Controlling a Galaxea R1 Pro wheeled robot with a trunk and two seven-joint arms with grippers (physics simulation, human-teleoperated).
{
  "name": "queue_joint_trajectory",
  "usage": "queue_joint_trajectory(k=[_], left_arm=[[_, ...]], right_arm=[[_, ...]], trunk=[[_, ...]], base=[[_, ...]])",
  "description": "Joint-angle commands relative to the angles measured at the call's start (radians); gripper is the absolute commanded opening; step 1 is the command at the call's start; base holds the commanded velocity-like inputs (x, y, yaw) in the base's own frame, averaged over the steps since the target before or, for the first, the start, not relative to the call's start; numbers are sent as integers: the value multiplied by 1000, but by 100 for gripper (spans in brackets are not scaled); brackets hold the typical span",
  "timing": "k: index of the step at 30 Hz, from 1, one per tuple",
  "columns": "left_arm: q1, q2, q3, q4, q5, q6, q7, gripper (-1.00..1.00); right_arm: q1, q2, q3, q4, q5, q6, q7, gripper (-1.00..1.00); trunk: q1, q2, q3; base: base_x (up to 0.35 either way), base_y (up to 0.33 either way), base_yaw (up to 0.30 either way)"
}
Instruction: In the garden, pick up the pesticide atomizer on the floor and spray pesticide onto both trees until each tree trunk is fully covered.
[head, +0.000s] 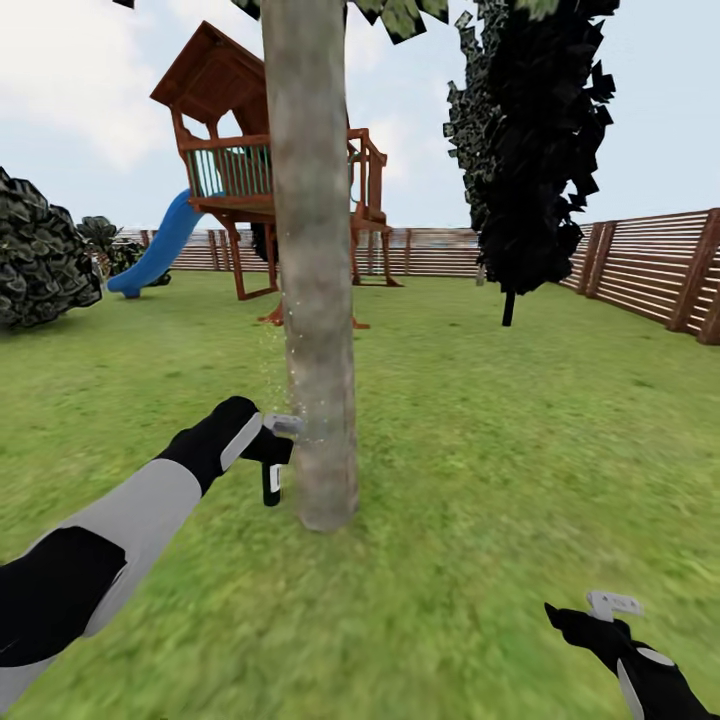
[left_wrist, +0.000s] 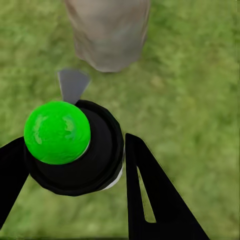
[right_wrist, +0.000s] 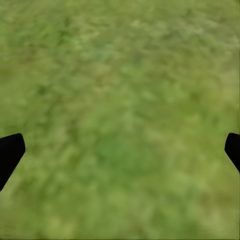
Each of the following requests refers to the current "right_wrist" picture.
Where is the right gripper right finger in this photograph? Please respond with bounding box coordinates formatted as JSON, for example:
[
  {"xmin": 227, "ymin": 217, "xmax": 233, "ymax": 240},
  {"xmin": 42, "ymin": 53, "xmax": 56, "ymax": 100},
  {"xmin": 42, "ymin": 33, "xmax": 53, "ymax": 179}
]
[{"xmin": 224, "ymin": 132, "xmax": 240, "ymax": 172}]

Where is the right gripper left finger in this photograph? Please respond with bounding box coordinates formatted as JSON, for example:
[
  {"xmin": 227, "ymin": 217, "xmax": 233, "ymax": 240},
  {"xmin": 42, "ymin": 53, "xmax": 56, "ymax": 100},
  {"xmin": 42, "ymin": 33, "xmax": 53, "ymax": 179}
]
[{"xmin": 0, "ymin": 133, "xmax": 26, "ymax": 192}]

